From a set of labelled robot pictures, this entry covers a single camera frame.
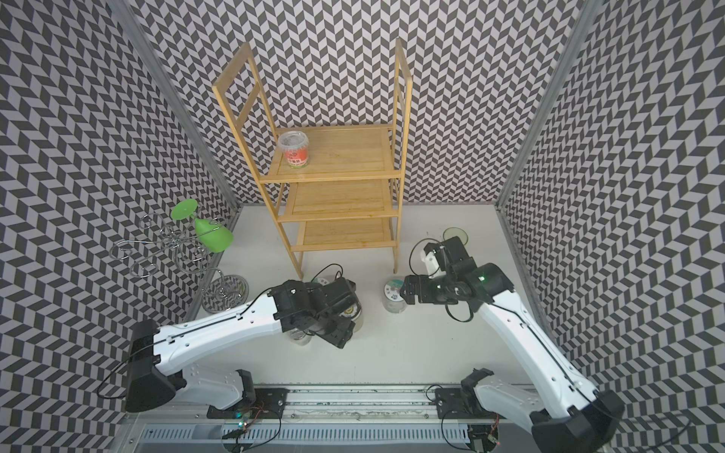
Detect red tomato seed container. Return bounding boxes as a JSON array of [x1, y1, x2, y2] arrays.
[[278, 130, 309, 168]]

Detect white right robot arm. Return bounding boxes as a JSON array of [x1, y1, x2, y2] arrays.
[[400, 263, 624, 452]]

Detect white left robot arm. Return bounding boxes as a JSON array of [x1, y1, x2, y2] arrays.
[[124, 277, 359, 413]]

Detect sunflower seed container yellow label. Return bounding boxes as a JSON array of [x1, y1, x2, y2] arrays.
[[343, 303, 364, 332]]

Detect small clear seed jar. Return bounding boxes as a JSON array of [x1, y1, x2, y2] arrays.
[[287, 330, 313, 347]]

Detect wooden three-tier shelf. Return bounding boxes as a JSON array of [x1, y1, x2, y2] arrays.
[[213, 39, 413, 276]]

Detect green translucent plastic cup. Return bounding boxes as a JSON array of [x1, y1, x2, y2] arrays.
[[442, 226, 469, 245]]

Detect green plastic wine glass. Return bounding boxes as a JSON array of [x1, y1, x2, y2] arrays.
[[171, 198, 234, 253]]

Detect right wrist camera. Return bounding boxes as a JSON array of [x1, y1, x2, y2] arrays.
[[421, 236, 477, 279]]

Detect chrome wire glass rack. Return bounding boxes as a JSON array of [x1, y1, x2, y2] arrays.
[[110, 214, 249, 314]]

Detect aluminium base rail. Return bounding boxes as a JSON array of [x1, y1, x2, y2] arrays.
[[111, 384, 540, 452]]

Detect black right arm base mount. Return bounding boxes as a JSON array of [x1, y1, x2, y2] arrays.
[[424, 368, 505, 421]]

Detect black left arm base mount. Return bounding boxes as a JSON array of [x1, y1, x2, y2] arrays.
[[207, 369, 289, 421]]

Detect right aluminium corner post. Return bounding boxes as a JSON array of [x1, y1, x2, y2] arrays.
[[496, 0, 605, 210]]

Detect aluminium corner post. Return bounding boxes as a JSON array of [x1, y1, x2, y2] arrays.
[[496, 0, 605, 210], [107, 0, 240, 213]]

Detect left aluminium corner post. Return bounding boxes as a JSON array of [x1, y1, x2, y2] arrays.
[[107, 0, 240, 213]]

